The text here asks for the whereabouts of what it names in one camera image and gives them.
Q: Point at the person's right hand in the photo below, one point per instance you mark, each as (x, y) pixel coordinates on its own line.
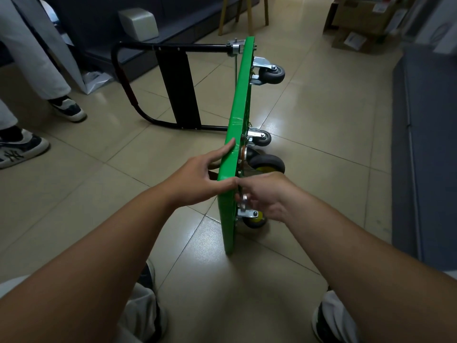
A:
(267, 196)

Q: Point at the person's left hand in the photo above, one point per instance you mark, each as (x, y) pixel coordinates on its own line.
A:
(194, 178)

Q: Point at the green platform trolley deck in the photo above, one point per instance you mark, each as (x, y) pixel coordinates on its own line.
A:
(235, 110)

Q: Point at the person's right forearm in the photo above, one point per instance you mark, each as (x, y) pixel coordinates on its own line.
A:
(385, 275)

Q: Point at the person's left forearm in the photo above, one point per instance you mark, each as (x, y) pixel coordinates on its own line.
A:
(82, 275)

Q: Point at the person's dark shoe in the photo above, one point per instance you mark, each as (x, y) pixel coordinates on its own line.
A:
(323, 325)
(151, 292)

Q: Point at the person's light trousers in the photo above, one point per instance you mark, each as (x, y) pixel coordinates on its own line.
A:
(135, 314)

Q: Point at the white box on shelf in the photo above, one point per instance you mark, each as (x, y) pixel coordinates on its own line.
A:
(138, 24)

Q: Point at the wooden stool legs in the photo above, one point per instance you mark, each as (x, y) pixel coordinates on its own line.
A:
(244, 12)

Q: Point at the open cardboard box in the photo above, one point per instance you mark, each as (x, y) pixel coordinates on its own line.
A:
(364, 14)

